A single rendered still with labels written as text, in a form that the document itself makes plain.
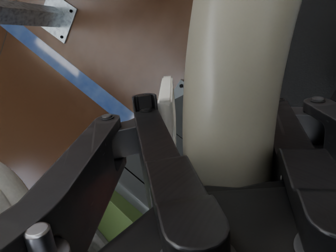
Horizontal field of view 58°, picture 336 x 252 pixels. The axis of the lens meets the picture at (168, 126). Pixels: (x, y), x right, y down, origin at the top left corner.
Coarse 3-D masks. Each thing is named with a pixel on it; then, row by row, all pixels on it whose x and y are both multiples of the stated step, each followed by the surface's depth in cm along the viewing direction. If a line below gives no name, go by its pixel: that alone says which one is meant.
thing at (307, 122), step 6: (294, 108) 15; (300, 108) 15; (300, 114) 14; (306, 114) 14; (300, 120) 14; (306, 120) 14; (312, 120) 14; (306, 126) 14; (312, 126) 14; (318, 126) 14; (306, 132) 14; (312, 132) 14; (318, 132) 14; (324, 132) 14; (312, 138) 14; (318, 138) 14
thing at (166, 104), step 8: (168, 80) 20; (160, 88) 18; (168, 88) 18; (160, 96) 16; (168, 96) 16; (160, 104) 15; (168, 104) 15; (160, 112) 15; (168, 112) 15; (168, 120) 16; (168, 128) 16
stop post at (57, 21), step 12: (0, 0) 131; (48, 0) 161; (60, 0) 158; (0, 12) 127; (12, 12) 132; (24, 12) 138; (36, 12) 143; (48, 12) 150; (60, 12) 158; (72, 12) 157; (12, 24) 136; (24, 24) 142; (36, 24) 148; (48, 24) 155; (60, 24) 162; (60, 36) 163
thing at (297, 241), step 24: (216, 192) 8; (240, 192) 8; (264, 192) 8; (144, 216) 7; (240, 216) 7; (264, 216) 7; (288, 216) 7; (120, 240) 6; (144, 240) 6; (240, 240) 6; (264, 240) 6; (288, 240) 6
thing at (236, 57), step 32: (224, 0) 8; (256, 0) 7; (288, 0) 8; (192, 32) 9; (224, 32) 8; (256, 32) 8; (288, 32) 8; (192, 64) 9; (224, 64) 8; (256, 64) 8; (192, 96) 9; (224, 96) 8; (256, 96) 8; (192, 128) 9; (224, 128) 9; (256, 128) 9; (192, 160) 10; (224, 160) 9; (256, 160) 9
